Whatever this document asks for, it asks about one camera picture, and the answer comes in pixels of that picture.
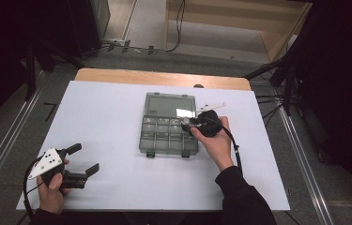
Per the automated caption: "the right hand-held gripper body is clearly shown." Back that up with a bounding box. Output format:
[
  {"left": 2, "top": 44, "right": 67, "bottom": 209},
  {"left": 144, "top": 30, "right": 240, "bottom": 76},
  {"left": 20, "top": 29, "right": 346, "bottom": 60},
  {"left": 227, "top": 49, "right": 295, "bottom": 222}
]
[{"left": 191, "top": 101, "right": 228, "bottom": 138}]

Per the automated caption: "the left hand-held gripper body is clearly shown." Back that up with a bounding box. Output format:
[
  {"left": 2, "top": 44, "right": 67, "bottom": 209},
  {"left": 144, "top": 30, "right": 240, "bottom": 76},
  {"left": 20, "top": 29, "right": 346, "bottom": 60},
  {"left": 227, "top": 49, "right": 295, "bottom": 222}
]
[{"left": 27, "top": 147, "right": 87, "bottom": 189}]

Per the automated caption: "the grey transparent compartment box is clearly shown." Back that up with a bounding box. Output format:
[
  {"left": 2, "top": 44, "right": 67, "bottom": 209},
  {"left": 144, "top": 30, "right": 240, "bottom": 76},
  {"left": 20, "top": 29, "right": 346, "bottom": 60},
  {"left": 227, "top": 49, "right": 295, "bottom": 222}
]
[{"left": 138, "top": 92, "right": 200, "bottom": 158}]

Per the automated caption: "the person's right hand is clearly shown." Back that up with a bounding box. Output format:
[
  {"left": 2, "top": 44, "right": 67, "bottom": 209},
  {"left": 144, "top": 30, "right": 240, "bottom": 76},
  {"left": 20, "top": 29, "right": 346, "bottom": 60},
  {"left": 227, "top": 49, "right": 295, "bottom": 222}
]
[{"left": 191, "top": 115, "right": 236, "bottom": 173}]

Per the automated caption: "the person's left hand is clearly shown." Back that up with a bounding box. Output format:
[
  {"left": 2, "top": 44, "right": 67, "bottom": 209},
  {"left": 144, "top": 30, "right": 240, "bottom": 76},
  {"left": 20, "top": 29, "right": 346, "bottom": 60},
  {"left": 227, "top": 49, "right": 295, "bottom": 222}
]
[{"left": 37, "top": 158, "right": 72, "bottom": 216}]

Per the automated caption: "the white table board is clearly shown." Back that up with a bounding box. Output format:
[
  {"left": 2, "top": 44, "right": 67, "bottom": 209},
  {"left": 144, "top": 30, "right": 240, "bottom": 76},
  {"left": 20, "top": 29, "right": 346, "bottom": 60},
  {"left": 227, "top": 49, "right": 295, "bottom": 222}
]
[{"left": 16, "top": 80, "right": 291, "bottom": 212}]

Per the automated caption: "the wooden table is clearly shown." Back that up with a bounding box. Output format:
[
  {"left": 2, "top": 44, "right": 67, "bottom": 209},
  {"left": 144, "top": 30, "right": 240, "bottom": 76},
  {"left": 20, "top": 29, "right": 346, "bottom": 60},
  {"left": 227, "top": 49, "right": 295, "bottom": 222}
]
[{"left": 74, "top": 67, "right": 253, "bottom": 92}]

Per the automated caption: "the black metal stand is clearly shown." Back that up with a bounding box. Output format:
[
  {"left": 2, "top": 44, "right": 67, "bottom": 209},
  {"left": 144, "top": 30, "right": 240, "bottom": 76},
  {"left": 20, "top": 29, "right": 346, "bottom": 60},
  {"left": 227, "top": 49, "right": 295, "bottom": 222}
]
[
  {"left": 243, "top": 52, "right": 299, "bottom": 116},
  {"left": 23, "top": 37, "right": 85, "bottom": 101}
]

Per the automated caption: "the light wooden shelf unit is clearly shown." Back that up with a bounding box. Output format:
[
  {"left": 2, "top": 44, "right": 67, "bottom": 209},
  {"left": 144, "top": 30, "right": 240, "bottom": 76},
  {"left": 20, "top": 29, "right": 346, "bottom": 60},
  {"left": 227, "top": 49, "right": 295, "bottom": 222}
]
[{"left": 163, "top": 0, "right": 314, "bottom": 62}]

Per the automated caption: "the dark cabinet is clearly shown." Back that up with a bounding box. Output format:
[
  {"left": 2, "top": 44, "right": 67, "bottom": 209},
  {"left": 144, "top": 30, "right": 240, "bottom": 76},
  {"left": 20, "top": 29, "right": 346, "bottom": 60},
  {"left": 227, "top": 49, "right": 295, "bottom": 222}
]
[{"left": 67, "top": 0, "right": 112, "bottom": 57}]

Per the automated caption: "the left hand-held gripper cable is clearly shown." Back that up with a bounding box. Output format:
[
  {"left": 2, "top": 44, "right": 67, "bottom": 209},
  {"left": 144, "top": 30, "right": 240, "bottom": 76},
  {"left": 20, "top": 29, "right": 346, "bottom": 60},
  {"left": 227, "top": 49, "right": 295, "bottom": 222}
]
[{"left": 23, "top": 157, "right": 45, "bottom": 219}]

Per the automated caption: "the hand-held gripper cable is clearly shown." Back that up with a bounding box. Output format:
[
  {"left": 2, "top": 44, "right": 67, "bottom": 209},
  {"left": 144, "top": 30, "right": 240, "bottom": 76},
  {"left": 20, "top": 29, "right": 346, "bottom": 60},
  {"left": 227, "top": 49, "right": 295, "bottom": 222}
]
[
  {"left": 217, "top": 120, "right": 244, "bottom": 176},
  {"left": 23, "top": 157, "right": 45, "bottom": 219}
]

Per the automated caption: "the right hand-held gripper cable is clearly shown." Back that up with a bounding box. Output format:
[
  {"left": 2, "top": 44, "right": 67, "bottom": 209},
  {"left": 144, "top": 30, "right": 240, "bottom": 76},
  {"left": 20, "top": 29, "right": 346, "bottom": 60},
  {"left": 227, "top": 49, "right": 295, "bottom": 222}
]
[{"left": 217, "top": 120, "right": 244, "bottom": 176}]

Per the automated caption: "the metal floor rail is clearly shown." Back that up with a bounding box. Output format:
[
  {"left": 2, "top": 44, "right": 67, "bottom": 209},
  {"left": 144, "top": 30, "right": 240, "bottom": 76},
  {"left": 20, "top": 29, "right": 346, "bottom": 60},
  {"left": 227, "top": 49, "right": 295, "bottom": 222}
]
[
  {"left": 0, "top": 69, "right": 46, "bottom": 210},
  {"left": 276, "top": 106, "right": 336, "bottom": 225}
]

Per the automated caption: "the bundle of black floor cables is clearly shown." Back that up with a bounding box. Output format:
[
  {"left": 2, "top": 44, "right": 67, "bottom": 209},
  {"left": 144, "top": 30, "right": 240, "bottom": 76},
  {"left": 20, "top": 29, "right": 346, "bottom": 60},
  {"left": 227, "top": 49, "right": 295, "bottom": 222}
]
[{"left": 254, "top": 92, "right": 306, "bottom": 128}]

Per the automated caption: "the hanging black cable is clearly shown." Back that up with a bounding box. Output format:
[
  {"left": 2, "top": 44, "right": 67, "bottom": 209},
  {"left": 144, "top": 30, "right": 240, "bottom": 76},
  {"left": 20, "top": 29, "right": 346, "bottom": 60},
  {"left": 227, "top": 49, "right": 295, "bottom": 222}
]
[{"left": 163, "top": 0, "right": 187, "bottom": 53}]

